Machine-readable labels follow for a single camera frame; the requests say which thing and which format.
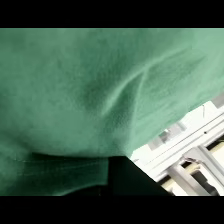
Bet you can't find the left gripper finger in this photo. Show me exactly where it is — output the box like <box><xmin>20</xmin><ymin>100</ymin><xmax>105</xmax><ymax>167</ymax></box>
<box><xmin>107</xmin><ymin>155</ymin><xmax>173</xmax><ymax>197</ymax></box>

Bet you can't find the green T-shirt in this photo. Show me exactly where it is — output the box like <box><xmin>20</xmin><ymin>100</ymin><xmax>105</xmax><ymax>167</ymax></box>
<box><xmin>0</xmin><ymin>27</ymin><xmax>224</xmax><ymax>197</ymax></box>

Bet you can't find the silver frame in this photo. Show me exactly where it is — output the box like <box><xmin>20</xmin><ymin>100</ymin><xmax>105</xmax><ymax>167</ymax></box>
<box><xmin>130</xmin><ymin>93</ymin><xmax>224</xmax><ymax>197</ymax></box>

